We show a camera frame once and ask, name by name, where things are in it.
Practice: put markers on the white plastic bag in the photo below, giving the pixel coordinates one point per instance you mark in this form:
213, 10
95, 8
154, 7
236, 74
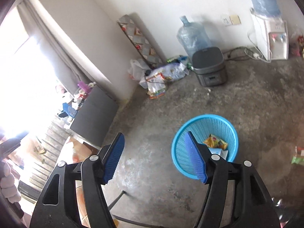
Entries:
136, 68

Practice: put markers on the white paper scrap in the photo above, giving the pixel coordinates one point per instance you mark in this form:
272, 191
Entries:
219, 152

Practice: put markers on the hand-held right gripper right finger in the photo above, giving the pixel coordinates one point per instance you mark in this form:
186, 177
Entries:
194, 156

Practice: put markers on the blue plastic basket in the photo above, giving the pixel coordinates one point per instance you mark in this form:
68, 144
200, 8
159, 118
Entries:
190, 125

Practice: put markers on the empty large water jug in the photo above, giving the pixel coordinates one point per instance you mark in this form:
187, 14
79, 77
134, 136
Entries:
192, 35

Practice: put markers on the shiny dark bag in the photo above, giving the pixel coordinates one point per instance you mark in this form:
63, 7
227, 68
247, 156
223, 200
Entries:
282, 213

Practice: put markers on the clear plastic packaging bag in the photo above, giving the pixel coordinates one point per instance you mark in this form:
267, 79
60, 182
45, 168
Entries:
171, 72

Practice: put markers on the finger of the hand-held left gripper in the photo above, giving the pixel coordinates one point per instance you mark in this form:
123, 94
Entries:
14, 142

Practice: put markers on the blue plastic stool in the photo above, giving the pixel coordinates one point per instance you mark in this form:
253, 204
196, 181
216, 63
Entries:
70, 110

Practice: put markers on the grey electric cooker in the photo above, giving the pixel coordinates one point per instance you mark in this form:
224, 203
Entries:
209, 64

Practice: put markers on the cardboard box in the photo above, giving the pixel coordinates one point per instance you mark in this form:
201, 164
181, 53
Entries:
82, 148

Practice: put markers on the grey cabinet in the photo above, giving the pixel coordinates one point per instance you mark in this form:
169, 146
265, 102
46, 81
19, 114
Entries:
95, 114

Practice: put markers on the patterned folded board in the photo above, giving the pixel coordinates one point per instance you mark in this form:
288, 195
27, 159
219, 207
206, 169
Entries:
135, 35

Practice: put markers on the metal chair leg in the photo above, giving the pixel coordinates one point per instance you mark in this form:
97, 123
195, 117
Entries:
117, 199

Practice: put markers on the green snack packet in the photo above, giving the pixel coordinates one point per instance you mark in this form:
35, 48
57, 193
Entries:
298, 160

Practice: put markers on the white water dispenser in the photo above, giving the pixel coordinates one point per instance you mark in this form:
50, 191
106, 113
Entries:
263, 35

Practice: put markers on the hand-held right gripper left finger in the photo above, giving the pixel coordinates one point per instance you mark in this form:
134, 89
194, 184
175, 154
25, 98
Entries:
114, 161

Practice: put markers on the grey curtain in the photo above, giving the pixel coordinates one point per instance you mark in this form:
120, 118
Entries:
59, 49

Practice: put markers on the purple plastic item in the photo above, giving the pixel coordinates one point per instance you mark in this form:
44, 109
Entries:
82, 85

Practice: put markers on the pile of colourful packets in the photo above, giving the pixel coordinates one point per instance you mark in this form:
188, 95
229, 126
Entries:
298, 46

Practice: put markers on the yellow snack wrapper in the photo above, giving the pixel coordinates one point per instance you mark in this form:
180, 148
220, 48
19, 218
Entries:
215, 142

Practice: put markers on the white wall socket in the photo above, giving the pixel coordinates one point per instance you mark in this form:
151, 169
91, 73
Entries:
226, 21

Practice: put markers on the person's left hand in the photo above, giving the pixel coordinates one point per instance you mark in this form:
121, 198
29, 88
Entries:
9, 182

